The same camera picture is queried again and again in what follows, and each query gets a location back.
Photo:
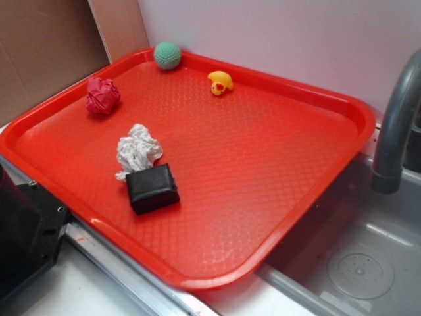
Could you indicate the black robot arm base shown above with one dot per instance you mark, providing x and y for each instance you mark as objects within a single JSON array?
[{"x": 33, "y": 222}]

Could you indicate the crumpled white paper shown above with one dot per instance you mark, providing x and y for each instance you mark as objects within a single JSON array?
[{"x": 137, "y": 151}]

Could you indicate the crumpled red paper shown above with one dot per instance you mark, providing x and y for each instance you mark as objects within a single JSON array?
[{"x": 102, "y": 95}]

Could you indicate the red plastic tray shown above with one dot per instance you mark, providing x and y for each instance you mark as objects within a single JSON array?
[{"x": 248, "y": 164}]

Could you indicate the black rectangular block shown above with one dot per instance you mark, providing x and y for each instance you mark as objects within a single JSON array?
[{"x": 152, "y": 189}]

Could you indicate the yellow rubber duck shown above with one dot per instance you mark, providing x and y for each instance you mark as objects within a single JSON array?
[{"x": 221, "y": 81}]

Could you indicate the green knitted ball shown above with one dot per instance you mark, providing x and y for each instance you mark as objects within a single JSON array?
[{"x": 167, "y": 55}]

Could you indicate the grey toy sink basin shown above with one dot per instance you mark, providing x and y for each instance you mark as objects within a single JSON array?
[{"x": 355, "y": 252}]

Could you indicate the grey toy faucet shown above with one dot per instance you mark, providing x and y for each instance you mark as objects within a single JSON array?
[{"x": 398, "y": 144}]

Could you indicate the brown cardboard panel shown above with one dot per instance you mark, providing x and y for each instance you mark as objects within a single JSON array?
[{"x": 47, "y": 46}]

